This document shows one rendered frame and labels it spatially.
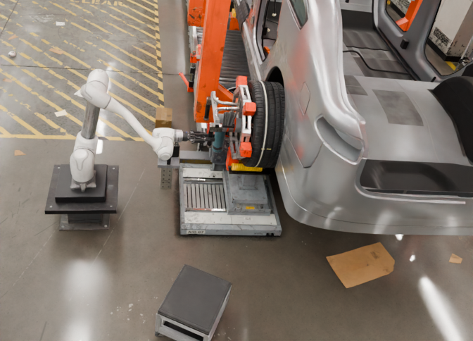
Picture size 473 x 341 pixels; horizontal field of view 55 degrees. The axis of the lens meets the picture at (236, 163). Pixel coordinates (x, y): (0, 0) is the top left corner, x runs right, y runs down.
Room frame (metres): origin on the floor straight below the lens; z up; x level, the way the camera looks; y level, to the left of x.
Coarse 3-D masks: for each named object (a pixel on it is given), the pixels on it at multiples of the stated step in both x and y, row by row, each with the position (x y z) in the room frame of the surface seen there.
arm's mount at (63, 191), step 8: (64, 168) 2.49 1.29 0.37; (96, 168) 2.56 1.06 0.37; (104, 168) 2.57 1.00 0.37; (64, 176) 2.41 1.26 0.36; (96, 176) 2.48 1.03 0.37; (104, 176) 2.49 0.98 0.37; (64, 184) 2.34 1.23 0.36; (96, 184) 2.40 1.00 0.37; (104, 184) 2.41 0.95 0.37; (56, 192) 2.24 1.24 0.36; (64, 192) 2.26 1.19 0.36; (72, 192) 2.27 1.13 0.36; (80, 192) 2.29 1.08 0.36; (88, 192) 2.30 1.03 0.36; (96, 192) 2.32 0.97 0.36; (104, 192) 2.33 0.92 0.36; (56, 200) 2.20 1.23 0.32; (64, 200) 2.21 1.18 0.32; (72, 200) 2.23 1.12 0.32; (80, 200) 2.25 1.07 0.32; (88, 200) 2.26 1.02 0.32; (96, 200) 2.28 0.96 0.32; (104, 200) 2.29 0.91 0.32
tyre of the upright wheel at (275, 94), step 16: (256, 96) 2.79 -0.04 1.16; (272, 96) 2.82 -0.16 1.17; (256, 112) 2.68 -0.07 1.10; (272, 112) 2.71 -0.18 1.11; (256, 128) 2.61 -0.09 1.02; (272, 128) 2.64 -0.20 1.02; (256, 144) 2.57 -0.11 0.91; (272, 144) 2.60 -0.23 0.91; (256, 160) 2.59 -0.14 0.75; (272, 160) 2.61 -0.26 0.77
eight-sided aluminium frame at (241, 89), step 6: (234, 90) 3.10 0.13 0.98; (240, 90) 2.90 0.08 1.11; (246, 90) 2.91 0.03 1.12; (234, 96) 3.08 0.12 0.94; (240, 96) 2.87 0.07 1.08; (246, 96) 2.86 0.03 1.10; (234, 102) 3.08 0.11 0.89; (234, 132) 3.02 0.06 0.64; (246, 132) 2.61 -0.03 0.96; (234, 138) 2.96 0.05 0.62; (240, 138) 2.62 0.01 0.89; (246, 138) 2.62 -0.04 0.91; (234, 156) 2.68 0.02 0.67; (240, 156) 2.60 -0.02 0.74
